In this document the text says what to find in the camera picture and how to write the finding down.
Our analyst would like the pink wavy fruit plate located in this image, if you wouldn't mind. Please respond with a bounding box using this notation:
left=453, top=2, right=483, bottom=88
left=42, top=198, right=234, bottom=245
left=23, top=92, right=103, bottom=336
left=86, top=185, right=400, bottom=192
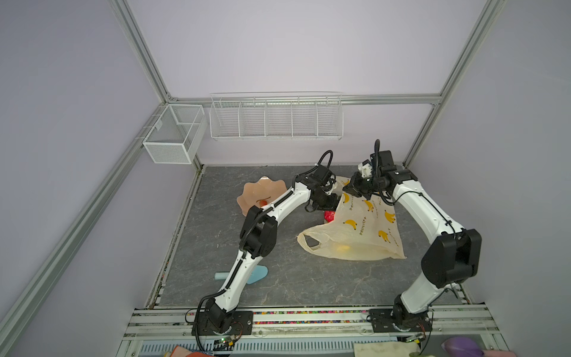
left=236, top=176, right=287, bottom=216

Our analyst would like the light blue plastic spatula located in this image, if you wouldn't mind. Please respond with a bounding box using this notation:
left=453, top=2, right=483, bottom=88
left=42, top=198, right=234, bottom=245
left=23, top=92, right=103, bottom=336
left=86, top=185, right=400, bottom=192
left=214, top=265, right=269, bottom=285

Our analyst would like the banana print plastic bag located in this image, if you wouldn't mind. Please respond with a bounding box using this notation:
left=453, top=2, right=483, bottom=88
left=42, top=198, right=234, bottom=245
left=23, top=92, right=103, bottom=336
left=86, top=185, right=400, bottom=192
left=297, top=176, right=405, bottom=261

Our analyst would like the beige cloth at edge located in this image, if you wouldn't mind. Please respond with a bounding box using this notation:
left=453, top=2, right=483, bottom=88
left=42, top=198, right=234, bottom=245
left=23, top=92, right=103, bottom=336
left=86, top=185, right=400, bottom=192
left=353, top=342, right=420, bottom=357

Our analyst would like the pink dragon fruit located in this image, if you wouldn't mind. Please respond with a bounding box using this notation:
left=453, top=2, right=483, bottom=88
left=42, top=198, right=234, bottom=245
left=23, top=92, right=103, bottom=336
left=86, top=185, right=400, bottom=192
left=324, top=211, right=335, bottom=223

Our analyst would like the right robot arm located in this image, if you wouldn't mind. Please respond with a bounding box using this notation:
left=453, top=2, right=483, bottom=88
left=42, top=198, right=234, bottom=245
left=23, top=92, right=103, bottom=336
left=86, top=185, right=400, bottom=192
left=343, top=141, right=482, bottom=331

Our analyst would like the white wire basket small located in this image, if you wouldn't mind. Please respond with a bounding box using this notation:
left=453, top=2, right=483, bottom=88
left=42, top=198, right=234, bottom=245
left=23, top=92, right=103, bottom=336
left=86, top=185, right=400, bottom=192
left=143, top=104, right=208, bottom=165

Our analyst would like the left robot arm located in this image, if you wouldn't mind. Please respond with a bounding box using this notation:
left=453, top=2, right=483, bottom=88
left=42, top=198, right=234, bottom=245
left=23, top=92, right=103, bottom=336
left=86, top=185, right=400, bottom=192
left=193, top=150, right=340, bottom=336

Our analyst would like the white wire shelf long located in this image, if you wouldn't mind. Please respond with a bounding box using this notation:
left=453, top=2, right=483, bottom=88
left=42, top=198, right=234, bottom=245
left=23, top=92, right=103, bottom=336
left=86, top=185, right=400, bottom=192
left=210, top=92, right=344, bottom=141

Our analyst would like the purple object at edge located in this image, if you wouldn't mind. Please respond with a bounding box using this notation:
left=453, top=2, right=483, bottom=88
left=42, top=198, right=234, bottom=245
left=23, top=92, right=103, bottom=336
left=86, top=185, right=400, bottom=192
left=441, top=336, right=484, bottom=357

